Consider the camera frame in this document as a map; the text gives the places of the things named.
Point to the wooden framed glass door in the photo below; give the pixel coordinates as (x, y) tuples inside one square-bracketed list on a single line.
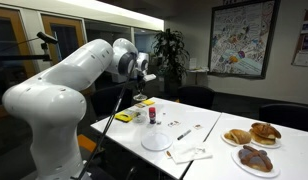
[(47, 26), (24, 66)]

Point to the dark cross topped bread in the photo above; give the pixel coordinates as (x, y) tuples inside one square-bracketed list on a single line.
[(255, 158)]

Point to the large white round plate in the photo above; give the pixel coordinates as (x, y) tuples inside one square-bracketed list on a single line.
[(156, 141)]

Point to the small white side table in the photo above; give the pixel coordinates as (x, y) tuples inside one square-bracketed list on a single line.
[(197, 71)]

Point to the brown bulletin board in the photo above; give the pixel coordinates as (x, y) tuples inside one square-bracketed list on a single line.
[(305, 36)]

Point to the black camera on stand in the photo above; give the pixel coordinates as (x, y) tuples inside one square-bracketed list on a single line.
[(47, 37)]

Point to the black camera stand boom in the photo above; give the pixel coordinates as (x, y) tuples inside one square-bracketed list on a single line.
[(20, 57)]

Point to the small brown candy wrapper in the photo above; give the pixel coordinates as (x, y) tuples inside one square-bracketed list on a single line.
[(168, 154)]

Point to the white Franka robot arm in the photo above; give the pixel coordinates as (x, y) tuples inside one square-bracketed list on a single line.
[(54, 106)]

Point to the yellow coloured pencil box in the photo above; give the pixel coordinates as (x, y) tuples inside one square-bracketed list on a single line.
[(148, 102)]

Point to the black office chair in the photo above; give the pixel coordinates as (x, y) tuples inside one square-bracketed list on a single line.
[(287, 116), (109, 100), (196, 96)]

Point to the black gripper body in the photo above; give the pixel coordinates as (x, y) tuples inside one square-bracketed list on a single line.
[(141, 80)]

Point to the striped yellow bread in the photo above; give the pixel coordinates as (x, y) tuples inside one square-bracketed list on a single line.
[(239, 136)]

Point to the cut glass bowl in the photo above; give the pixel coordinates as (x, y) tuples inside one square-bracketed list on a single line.
[(139, 116)]

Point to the white paper napkin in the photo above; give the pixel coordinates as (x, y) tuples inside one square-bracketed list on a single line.
[(190, 152)]

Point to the small white plate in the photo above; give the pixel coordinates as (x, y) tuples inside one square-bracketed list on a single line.
[(260, 174), (273, 146), (228, 141)]

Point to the clear crystal glass bowl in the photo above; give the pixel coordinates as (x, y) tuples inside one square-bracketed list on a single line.
[(140, 97)]

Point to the green potted plant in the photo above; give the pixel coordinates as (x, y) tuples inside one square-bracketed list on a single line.
[(170, 53)]

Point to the red capped spice bottle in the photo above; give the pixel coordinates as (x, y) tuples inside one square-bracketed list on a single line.
[(152, 115)]

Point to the large framed wall poster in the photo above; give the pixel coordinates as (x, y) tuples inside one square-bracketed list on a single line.
[(242, 38)]

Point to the large brown bread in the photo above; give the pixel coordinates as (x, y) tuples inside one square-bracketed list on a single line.
[(264, 130)]

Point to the black white marker pen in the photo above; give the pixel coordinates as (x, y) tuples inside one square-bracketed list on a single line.
[(184, 134)]

